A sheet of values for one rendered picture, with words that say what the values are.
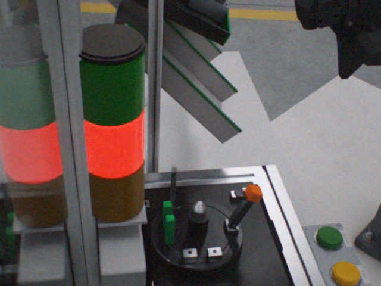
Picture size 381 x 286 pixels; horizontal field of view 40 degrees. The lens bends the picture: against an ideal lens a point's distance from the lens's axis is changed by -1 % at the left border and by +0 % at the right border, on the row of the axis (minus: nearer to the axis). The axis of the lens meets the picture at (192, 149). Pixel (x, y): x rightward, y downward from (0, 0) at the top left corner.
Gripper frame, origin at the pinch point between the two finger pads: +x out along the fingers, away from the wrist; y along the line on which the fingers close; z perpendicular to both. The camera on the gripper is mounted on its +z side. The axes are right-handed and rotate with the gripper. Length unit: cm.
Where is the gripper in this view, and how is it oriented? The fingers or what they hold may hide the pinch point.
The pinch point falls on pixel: (349, 55)
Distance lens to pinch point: 73.2
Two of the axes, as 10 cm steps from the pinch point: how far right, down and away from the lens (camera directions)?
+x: -0.6, 7.6, 6.4
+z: -9.9, 0.6, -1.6
